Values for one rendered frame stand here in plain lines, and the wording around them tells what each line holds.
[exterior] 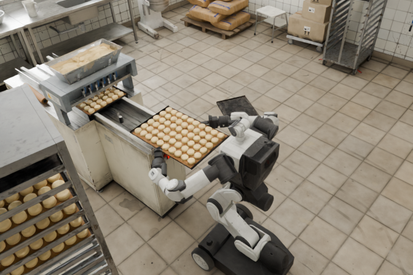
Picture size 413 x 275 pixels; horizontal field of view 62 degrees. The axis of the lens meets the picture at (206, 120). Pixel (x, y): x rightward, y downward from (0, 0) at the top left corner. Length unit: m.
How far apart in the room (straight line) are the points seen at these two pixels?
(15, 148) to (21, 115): 0.19
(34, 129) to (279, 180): 2.58
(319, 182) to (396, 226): 0.72
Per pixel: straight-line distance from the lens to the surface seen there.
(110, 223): 3.30
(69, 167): 1.35
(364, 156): 3.93
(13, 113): 1.50
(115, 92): 3.15
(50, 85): 2.96
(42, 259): 1.73
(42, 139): 1.31
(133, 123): 2.87
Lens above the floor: 2.58
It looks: 39 degrees down
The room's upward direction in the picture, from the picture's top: 3 degrees counter-clockwise
